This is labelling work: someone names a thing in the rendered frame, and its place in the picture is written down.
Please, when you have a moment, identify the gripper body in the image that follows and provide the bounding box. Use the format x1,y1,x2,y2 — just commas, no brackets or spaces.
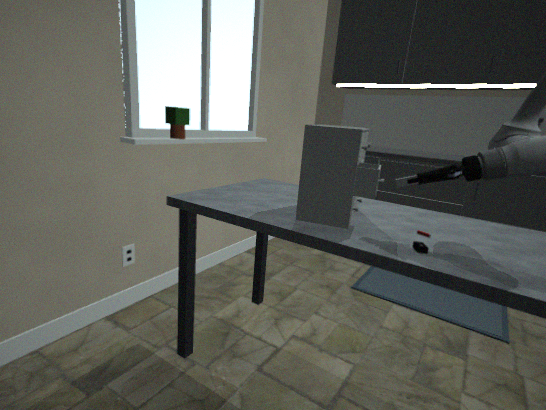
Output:
445,155,482,181

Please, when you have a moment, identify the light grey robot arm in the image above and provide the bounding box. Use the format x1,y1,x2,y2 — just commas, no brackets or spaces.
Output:
477,72,546,180

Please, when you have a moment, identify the black nine-volt battery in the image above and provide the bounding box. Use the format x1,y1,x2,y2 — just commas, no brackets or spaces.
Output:
413,242,428,254

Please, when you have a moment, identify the small grey chest of drawers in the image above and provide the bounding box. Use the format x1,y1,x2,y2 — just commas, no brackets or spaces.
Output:
296,125,365,229

